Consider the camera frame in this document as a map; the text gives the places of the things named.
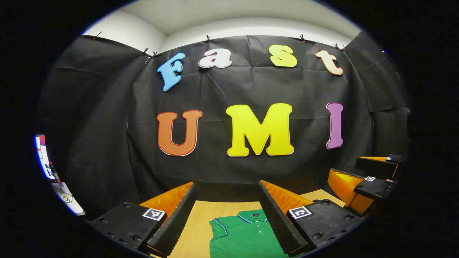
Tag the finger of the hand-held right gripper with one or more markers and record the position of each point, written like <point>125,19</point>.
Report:
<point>376,166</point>
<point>374,188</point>

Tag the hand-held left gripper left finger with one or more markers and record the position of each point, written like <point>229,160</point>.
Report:
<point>179,215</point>

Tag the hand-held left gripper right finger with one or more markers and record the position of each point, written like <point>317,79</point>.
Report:
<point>276,218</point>

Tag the green T-shirt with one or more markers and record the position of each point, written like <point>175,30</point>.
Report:
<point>244,236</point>

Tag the black backdrop cloth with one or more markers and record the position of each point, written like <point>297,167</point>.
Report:
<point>215,89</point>

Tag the white printed banner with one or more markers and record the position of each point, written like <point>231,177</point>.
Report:
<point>45,161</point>

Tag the row of black backdrop clips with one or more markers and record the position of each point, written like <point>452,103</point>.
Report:
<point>208,38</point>

